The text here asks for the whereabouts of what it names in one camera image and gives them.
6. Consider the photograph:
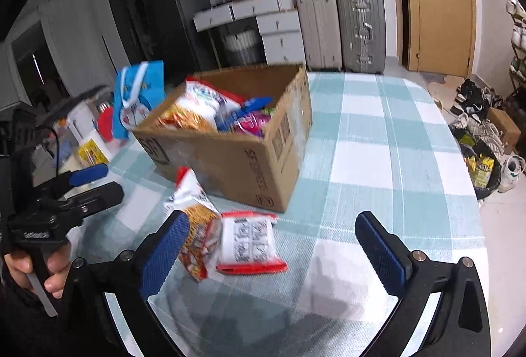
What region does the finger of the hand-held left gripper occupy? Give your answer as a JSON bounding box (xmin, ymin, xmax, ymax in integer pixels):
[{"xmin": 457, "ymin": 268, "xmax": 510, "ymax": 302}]
[
  {"xmin": 61, "ymin": 181, "xmax": 125, "ymax": 227},
  {"xmin": 25, "ymin": 164, "xmax": 108, "ymax": 202}
]

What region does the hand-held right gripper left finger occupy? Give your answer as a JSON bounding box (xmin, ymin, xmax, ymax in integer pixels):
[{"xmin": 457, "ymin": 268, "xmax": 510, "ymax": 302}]
[{"xmin": 68, "ymin": 210, "xmax": 191, "ymax": 357}]

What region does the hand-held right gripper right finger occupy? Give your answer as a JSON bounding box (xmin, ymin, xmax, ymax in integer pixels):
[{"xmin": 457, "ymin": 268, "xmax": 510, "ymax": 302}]
[{"xmin": 355, "ymin": 211, "xmax": 491, "ymax": 357}]

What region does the orange white chips bag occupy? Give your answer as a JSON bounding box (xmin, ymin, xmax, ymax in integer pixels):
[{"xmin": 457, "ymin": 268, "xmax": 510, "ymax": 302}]
[
  {"xmin": 164, "ymin": 167, "xmax": 223, "ymax": 283},
  {"xmin": 158, "ymin": 79, "xmax": 243, "ymax": 133}
]

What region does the red white snack packet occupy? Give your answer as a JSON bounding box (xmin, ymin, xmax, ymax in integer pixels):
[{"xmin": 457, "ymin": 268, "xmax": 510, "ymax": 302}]
[{"xmin": 216, "ymin": 211, "xmax": 288, "ymax": 274}]

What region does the purple snack packet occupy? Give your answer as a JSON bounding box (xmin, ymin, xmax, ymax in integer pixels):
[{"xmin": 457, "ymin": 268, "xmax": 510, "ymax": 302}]
[{"xmin": 234, "ymin": 110, "xmax": 273, "ymax": 140}]

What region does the blue snack packet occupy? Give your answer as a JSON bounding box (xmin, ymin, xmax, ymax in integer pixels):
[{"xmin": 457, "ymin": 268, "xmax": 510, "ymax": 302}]
[{"xmin": 216, "ymin": 96, "xmax": 274, "ymax": 132}]

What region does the person's left hand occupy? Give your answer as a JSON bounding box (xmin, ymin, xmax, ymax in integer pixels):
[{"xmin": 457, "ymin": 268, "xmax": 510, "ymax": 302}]
[{"xmin": 2, "ymin": 241, "xmax": 73, "ymax": 300}]

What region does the yellow packet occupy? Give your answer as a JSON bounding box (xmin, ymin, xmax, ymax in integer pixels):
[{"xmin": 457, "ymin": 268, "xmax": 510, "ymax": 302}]
[{"xmin": 78, "ymin": 139, "xmax": 109, "ymax": 167}]

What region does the white plastic container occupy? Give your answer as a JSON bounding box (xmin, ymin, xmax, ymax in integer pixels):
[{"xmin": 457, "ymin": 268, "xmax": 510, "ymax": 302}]
[{"xmin": 66, "ymin": 100, "xmax": 99, "ymax": 144}]

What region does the blue gift bag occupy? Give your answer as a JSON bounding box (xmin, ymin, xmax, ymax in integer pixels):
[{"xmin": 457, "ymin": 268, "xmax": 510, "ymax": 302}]
[{"xmin": 113, "ymin": 61, "xmax": 166, "ymax": 140}]

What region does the black trash bin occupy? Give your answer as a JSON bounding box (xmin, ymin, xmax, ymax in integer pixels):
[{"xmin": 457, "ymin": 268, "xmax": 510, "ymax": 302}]
[{"xmin": 458, "ymin": 137, "xmax": 503, "ymax": 199}]

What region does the small brown cardboard box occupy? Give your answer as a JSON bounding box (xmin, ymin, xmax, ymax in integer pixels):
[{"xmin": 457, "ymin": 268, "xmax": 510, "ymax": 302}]
[{"xmin": 487, "ymin": 107, "xmax": 522, "ymax": 155}]

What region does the black cabinet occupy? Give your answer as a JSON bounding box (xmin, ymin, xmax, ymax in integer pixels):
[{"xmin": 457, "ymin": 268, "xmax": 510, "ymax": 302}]
[{"xmin": 137, "ymin": 0, "xmax": 218, "ymax": 72}]

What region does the pile of shoes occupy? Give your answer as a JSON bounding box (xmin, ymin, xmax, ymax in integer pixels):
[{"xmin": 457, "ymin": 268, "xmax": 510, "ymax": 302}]
[{"xmin": 450, "ymin": 77, "xmax": 526, "ymax": 194}]

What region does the white laundry basket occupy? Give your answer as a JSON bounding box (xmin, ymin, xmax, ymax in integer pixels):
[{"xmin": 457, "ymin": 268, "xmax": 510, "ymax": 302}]
[{"xmin": 224, "ymin": 28, "xmax": 264, "ymax": 65}]

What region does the silver suitcase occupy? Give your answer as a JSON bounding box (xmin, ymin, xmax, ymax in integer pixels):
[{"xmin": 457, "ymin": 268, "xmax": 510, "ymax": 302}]
[{"xmin": 337, "ymin": 0, "xmax": 387, "ymax": 75}]

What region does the beige suitcase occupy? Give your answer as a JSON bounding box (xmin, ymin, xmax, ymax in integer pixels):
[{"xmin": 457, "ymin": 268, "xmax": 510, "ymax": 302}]
[{"xmin": 295, "ymin": 0, "xmax": 343, "ymax": 72}]

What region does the white desk with drawers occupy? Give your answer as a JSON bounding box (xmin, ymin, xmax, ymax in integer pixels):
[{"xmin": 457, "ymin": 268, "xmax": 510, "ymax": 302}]
[{"xmin": 193, "ymin": 0, "xmax": 307, "ymax": 67}]

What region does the shoe rack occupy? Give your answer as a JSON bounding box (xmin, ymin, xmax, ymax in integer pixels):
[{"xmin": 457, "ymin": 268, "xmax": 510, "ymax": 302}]
[{"xmin": 503, "ymin": 0, "xmax": 526, "ymax": 111}]

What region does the wooden door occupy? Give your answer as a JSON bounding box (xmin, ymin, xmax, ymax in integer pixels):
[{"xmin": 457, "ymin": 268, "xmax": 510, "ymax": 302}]
[{"xmin": 394, "ymin": 0, "xmax": 477, "ymax": 79}]

